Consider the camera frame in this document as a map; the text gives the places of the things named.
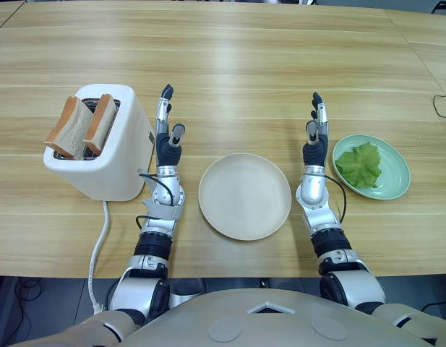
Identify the cream toaster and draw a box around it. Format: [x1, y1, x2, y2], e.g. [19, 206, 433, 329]
[43, 83, 155, 202]

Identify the bread slice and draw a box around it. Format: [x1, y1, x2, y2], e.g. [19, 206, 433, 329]
[82, 93, 117, 155]
[43, 95, 95, 160]

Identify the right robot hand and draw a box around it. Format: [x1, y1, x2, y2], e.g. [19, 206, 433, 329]
[302, 91, 330, 168]

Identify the green plate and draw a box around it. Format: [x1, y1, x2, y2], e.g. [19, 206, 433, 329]
[332, 134, 412, 200]

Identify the green lettuce leaf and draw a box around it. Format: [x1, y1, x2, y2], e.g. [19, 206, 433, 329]
[334, 141, 384, 189]

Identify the white cord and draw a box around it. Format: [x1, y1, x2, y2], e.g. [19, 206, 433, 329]
[88, 200, 111, 314]

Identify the beige plate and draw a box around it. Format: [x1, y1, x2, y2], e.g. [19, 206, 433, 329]
[197, 153, 293, 241]

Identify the robot body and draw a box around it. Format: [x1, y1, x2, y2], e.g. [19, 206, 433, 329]
[118, 288, 435, 347]

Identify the black cable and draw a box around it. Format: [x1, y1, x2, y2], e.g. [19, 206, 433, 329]
[432, 93, 446, 119]
[325, 175, 348, 223]
[135, 173, 176, 230]

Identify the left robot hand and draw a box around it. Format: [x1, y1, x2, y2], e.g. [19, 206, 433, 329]
[155, 83, 186, 168]

